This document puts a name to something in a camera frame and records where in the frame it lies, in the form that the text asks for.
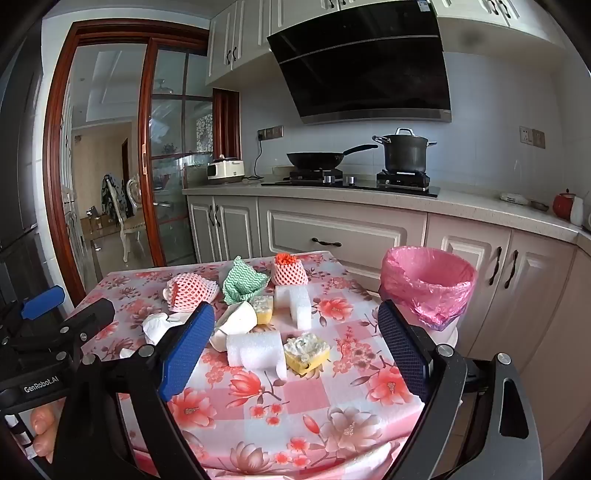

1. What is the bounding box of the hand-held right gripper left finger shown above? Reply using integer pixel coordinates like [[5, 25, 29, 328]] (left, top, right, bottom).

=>
[[48, 302, 217, 480]]

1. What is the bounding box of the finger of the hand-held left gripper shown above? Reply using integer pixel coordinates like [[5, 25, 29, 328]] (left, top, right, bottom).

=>
[[4, 298, 115, 365], [0, 285, 65, 333]]

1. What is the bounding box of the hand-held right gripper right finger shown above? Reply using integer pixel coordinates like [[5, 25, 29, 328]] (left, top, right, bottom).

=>
[[378, 299, 544, 480]]

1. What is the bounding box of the white bin with pink bag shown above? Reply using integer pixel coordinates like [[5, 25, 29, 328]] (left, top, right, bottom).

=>
[[378, 246, 478, 349]]

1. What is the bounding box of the white foam sheet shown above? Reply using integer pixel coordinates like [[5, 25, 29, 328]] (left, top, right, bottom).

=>
[[210, 300, 258, 352]]

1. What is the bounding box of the white foam block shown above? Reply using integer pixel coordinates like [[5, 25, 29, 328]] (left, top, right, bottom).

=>
[[226, 330, 288, 381], [274, 285, 312, 330]]

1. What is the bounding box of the pink foam fruit net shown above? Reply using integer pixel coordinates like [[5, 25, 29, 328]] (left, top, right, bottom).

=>
[[165, 272, 220, 311], [270, 253, 309, 287]]

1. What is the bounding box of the person's left hand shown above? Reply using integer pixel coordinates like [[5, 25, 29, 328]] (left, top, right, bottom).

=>
[[29, 400, 64, 456]]

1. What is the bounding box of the yellow sponge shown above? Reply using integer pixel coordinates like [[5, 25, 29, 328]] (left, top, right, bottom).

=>
[[283, 333, 331, 374], [250, 295, 274, 325]]

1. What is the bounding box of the cardboard box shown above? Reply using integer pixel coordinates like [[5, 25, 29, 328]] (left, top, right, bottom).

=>
[[79, 215, 115, 238]]

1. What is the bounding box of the green patterned cloth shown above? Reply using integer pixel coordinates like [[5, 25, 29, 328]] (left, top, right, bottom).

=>
[[222, 255, 271, 305]]

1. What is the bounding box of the white dining chair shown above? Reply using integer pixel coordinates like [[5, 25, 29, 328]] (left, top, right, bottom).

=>
[[105, 174, 148, 264]]

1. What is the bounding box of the pink floral tablecloth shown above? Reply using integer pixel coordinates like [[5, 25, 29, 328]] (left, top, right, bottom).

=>
[[76, 251, 428, 480]]

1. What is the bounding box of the white double-door base cabinet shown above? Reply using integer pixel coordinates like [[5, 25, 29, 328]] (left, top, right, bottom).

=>
[[425, 215, 578, 370], [187, 194, 259, 266]]

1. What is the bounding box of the dark patterned cloth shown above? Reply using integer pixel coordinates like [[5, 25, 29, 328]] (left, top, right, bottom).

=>
[[100, 174, 136, 217]]

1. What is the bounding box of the dark tall appliance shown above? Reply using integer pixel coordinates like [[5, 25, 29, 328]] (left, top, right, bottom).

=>
[[0, 28, 51, 305]]

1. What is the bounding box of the white drawer cabinet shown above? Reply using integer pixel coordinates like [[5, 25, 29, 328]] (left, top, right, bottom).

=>
[[257, 198, 428, 291]]

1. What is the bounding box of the black gas stove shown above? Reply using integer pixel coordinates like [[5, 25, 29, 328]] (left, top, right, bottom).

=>
[[261, 167, 441, 199]]

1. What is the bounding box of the glass sliding door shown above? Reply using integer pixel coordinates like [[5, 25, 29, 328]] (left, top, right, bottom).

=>
[[139, 37, 218, 267]]

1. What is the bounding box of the black stock pot with lid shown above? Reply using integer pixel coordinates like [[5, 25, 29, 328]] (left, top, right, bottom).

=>
[[372, 128, 437, 175]]

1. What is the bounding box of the black frying pan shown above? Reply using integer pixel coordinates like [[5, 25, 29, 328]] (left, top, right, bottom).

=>
[[286, 144, 379, 169]]

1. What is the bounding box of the black range hood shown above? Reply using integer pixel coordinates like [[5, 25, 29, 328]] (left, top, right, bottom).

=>
[[267, 0, 452, 126]]

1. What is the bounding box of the white upper cabinet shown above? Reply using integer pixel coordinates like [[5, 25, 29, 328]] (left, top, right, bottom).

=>
[[431, 0, 568, 47], [205, 0, 342, 86]]

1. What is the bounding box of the wooden door frame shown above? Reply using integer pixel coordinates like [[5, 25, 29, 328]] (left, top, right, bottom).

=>
[[43, 19, 211, 296]]

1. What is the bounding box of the black power cable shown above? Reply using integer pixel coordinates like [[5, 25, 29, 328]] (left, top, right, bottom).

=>
[[240, 134, 266, 182]]

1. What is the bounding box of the wall socket panel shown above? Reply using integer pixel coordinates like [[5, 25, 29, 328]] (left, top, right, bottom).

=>
[[519, 126, 546, 149]]

